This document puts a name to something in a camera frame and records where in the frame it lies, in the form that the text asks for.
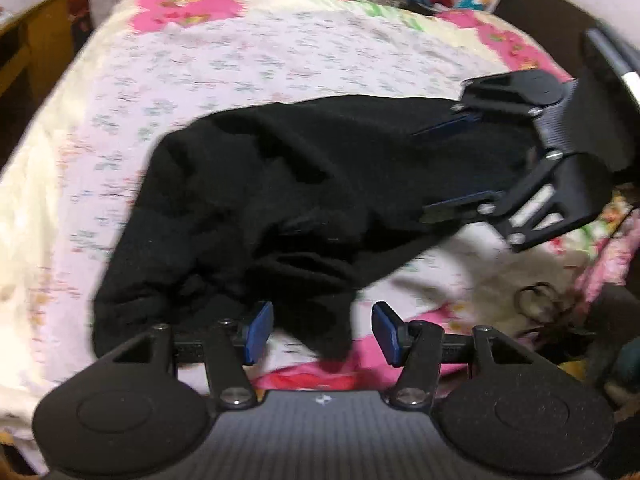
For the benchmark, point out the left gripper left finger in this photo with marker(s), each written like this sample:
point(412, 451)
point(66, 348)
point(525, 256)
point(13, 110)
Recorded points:
point(229, 347)

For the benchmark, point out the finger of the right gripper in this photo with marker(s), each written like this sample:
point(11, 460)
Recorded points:
point(463, 209)
point(450, 126)

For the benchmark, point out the wooden tv cabinet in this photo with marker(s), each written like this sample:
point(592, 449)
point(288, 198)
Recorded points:
point(36, 48)

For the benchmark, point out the dark wooden headboard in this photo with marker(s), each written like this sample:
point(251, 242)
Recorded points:
point(557, 25)

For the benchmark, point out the black pants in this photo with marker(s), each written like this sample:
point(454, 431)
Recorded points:
point(298, 205)

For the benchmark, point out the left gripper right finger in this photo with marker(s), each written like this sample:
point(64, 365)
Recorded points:
point(416, 348)

